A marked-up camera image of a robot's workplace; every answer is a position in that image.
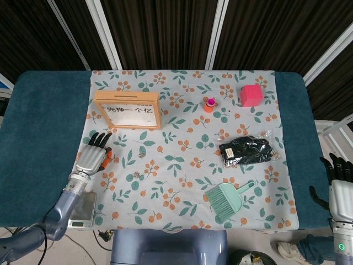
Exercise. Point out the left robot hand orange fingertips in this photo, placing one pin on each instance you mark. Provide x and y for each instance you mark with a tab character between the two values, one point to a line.
89	160

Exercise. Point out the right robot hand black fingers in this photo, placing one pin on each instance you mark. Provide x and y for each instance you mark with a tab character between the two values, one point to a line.
343	198

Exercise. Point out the silver coin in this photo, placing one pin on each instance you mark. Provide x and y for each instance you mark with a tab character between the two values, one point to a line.
141	155
136	174

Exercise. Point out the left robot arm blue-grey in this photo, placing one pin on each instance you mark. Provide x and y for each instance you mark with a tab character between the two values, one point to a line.
63	204

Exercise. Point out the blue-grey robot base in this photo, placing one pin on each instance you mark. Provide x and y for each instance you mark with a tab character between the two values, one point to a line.
165	248

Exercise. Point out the green bristle hand brush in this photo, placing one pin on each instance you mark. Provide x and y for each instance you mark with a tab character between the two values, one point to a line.
219	203

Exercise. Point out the silver digital scale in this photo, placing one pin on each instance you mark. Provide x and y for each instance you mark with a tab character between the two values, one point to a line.
86	207

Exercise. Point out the person leg in jeans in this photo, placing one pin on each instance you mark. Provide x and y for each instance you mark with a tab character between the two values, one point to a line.
314	248

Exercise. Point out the teal table cover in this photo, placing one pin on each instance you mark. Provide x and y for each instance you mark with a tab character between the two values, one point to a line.
41	124

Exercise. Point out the white sneaker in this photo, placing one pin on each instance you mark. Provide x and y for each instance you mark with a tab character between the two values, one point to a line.
288	249

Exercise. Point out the black power plug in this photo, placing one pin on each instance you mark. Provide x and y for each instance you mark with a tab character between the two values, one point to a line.
105	236

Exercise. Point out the floral print tablecloth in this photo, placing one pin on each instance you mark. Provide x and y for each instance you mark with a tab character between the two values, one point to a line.
179	171

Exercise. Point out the black gloves in plastic bag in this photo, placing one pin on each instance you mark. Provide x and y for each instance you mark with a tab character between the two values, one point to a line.
248	151

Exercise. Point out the dark slatted partition panel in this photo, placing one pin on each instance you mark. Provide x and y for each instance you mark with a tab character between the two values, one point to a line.
336	91
27	33
160	33
86	36
275	33

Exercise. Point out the green dustpan brush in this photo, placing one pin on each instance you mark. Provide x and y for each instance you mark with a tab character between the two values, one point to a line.
234	197

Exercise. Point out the black waste bin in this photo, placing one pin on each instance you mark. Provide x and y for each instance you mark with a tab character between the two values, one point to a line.
240	259

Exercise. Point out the orange cylinder pink cap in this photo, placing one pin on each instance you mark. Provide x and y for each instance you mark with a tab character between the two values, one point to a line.
209	106

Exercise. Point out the pink foam cube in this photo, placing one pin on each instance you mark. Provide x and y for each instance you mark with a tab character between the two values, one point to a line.
251	95

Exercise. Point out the wooden coin bank frame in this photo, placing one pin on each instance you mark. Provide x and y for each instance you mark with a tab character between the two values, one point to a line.
127	95

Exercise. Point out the white partition post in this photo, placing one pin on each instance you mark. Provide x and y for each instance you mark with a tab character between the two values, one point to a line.
70	36
328	56
216	33
104	33

